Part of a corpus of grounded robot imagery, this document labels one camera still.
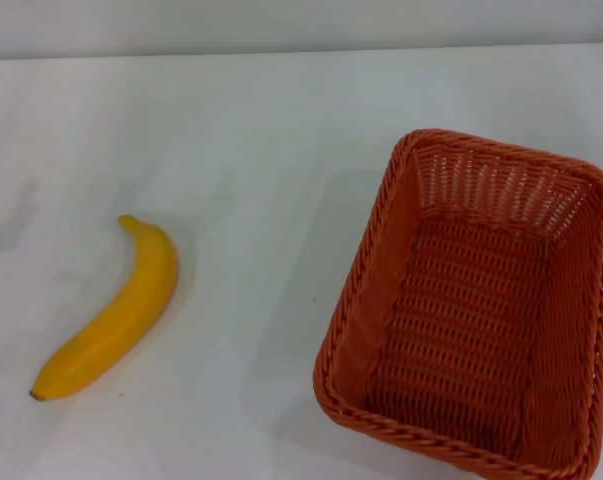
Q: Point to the yellow banana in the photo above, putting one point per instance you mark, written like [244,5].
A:
[141,280]

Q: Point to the orange woven plastic basket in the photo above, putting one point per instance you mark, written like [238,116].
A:
[461,320]

